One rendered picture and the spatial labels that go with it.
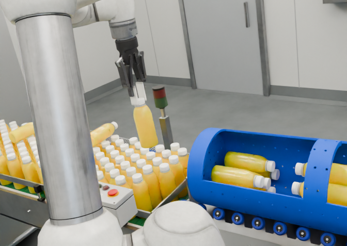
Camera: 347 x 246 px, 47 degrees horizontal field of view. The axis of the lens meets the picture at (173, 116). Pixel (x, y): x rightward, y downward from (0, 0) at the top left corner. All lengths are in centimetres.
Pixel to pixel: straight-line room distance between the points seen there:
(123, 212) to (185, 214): 69
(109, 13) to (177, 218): 77
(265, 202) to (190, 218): 58
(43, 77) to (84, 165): 17
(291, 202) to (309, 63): 375
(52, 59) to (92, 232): 31
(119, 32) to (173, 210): 73
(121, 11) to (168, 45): 473
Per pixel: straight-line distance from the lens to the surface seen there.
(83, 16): 130
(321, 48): 484
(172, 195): 162
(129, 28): 135
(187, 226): 75
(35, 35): 76
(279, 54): 507
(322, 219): 128
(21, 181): 208
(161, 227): 76
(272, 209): 133
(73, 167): 75
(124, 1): 133
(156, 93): 196
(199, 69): 574
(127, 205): 145
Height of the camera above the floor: 183
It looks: 21 degrees down
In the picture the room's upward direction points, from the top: 10 degrees counter-clockwise
